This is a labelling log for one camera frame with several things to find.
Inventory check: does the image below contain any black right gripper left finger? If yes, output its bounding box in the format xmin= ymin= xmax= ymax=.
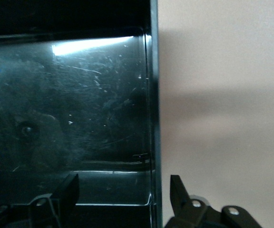
xmin=0 ymin=173 xmax=80 ymax=228

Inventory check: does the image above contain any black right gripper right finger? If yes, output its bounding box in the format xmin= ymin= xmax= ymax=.
xmin=164 ymin=175 xmax=263 ymax=228

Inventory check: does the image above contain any black plastic box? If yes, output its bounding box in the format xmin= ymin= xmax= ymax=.
xmin=0 ymin=0 xmax=164 ymax=228

